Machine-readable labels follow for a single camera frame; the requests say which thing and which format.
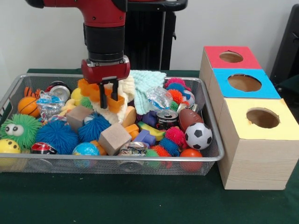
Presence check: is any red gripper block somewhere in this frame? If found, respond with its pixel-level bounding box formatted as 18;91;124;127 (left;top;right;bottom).
81;55;131;110

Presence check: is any cream knitted cloth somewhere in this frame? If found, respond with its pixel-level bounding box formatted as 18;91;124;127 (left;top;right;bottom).
90;76;136;124

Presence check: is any orange toy brick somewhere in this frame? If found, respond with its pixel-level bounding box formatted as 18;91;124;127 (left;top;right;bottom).
78;78;126;114

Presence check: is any mint green cloth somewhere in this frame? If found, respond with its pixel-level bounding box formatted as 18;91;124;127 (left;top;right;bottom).
129;70;167;115

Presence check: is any clear plastic bottle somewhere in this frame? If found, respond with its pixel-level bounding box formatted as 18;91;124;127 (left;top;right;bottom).
146;85;173;110

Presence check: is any black drink can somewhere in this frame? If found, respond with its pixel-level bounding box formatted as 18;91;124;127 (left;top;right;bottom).
156;109;178;130

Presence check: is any shallow mesh bin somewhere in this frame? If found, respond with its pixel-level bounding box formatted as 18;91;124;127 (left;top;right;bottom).
0;73;225;177

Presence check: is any wooden box with three holes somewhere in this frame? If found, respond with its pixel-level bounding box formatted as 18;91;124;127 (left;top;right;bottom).
199;46;299;190

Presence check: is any blue spiky ball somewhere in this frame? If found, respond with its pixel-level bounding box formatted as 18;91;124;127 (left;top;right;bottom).
77;113;112;143
35;120;79;155

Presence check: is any plain wooden block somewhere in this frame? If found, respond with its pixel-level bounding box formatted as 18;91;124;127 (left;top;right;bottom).
98;123;133;156

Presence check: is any brown toy football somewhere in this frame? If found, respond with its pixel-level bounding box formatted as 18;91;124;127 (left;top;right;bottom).
179;108;204;132

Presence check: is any green spiky ball with eyes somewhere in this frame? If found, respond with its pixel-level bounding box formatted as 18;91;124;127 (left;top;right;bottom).
0;113;43;150

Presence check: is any black and white soccer ball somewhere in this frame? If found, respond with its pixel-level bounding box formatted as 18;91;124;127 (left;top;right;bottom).
185;122;214;150

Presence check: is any dark green tablecloth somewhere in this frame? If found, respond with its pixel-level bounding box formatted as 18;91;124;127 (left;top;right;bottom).
0;68;299;224
275;74;299;103

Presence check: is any black upright bar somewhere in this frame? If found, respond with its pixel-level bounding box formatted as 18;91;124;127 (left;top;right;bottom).
270;4;299;85

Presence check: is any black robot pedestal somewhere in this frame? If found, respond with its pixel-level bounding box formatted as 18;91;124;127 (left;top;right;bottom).
123;0;189;70

